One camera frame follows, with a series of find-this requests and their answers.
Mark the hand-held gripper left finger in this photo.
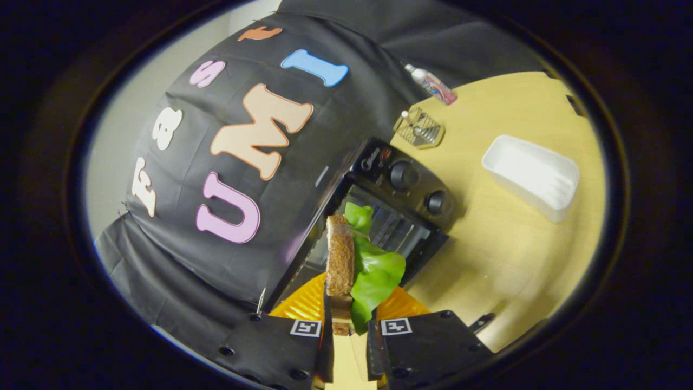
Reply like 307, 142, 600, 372
216, 273, 336, 390

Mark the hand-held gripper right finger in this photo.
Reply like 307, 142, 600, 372
365, 287, 494, 390

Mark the lettuce bread sandwich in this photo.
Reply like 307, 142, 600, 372
325, 201, 407, 337

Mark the black toaster oven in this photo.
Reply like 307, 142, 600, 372
271, 138, 459, 315

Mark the white rectangular plastic tray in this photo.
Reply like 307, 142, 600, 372
481, 134, 581, 224

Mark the white pink spray bottle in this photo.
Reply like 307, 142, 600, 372
404, 63, 459, 106

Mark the small wire basket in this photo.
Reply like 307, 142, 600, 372
393, 106, 446, 150

